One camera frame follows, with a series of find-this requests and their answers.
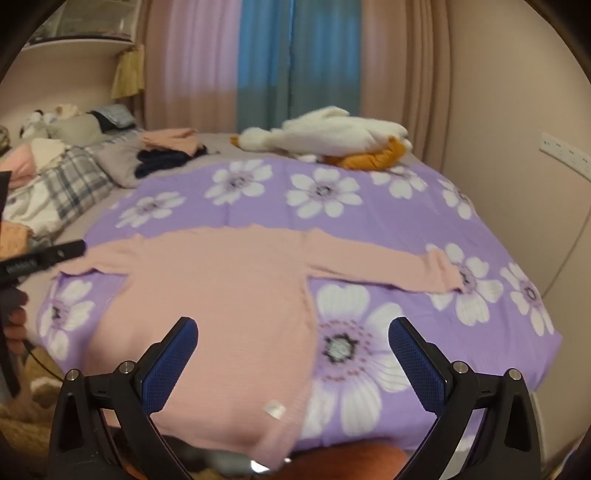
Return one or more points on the white goose plush toy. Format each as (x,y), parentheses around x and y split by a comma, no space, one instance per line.
(334,137)

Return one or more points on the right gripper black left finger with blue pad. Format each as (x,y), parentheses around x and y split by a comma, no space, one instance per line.
(81,445)

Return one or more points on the white wall power strip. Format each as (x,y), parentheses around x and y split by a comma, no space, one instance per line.
(575,159)

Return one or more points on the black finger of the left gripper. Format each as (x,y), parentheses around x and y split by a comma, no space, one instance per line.
(41,260)

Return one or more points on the person's hand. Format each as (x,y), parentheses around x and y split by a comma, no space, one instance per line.
(14,318)

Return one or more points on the grey pillow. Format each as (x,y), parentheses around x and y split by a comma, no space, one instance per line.
(82,131)

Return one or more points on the folded dark navy garment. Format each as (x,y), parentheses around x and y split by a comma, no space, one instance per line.
(151,161)

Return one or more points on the wall shelf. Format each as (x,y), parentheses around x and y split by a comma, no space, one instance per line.
(86,27)

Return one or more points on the purple floral bed sheet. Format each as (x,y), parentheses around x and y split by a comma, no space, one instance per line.
(495,322)

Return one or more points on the pink ribbed knit sweater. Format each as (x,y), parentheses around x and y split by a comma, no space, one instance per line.
(246,387)

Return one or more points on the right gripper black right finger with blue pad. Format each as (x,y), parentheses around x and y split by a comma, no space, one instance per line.
(506,445)

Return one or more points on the folded peach garment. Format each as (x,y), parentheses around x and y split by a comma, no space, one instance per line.
(183,140)

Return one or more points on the yellow hanging cloth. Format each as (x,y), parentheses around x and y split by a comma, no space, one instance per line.
(128,79)

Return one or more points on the pink curtain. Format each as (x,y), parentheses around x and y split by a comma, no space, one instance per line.
(191,65)

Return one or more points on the pink crumpled cloth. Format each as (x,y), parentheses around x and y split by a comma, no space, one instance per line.
(20,163)

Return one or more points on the blue teal curtain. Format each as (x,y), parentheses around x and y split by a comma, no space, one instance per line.
(295,57)

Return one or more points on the orange stool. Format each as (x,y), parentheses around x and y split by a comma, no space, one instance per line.
(355,461)

